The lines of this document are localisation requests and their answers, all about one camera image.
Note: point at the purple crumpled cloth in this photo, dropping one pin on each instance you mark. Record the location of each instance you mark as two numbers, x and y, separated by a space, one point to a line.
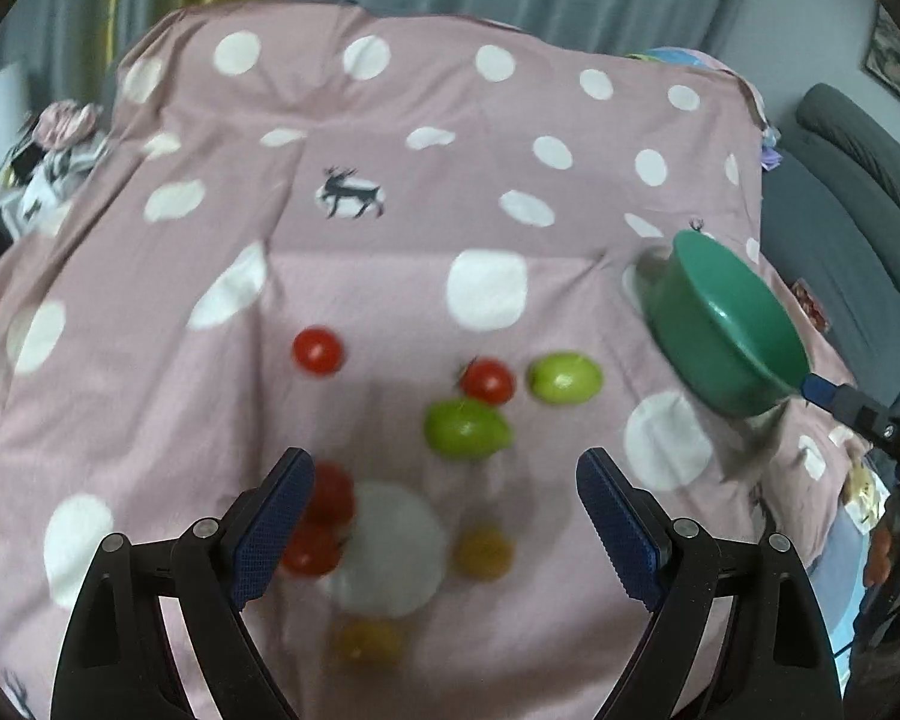
771 157

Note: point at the pink polka dot cloth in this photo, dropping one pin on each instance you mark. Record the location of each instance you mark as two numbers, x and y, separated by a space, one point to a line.
146 380

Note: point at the pile of clothes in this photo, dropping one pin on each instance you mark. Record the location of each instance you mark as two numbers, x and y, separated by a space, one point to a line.
50 157

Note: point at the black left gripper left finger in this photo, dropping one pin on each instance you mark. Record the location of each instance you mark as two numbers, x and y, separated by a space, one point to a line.
116 660

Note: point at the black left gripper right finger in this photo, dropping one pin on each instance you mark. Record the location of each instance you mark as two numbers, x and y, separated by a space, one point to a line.
775 662

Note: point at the white cylinder object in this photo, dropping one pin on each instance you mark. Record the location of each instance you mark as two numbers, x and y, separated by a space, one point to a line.
14 106

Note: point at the green plastic bowl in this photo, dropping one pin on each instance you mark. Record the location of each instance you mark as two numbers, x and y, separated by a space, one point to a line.
727 336

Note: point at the snack packet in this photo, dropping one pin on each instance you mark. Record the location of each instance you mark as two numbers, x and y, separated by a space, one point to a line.
810 306

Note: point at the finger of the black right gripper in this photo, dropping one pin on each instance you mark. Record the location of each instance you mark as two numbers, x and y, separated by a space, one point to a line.
855 410

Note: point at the framed picture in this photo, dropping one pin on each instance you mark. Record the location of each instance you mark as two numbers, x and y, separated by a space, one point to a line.
882 58

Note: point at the orange fruit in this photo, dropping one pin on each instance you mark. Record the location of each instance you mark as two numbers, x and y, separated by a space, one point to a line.
483 553
368 643

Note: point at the grey sofa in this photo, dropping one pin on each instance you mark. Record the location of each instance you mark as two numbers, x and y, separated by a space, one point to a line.
831 217

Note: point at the right hand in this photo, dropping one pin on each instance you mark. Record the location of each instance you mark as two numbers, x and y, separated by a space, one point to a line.
878 562

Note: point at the green fruit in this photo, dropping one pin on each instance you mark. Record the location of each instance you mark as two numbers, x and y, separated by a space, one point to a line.
564 378
466 429

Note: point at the red tomato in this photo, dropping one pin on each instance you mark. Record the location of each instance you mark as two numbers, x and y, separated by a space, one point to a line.
487 380
333 502
318 350
313 550

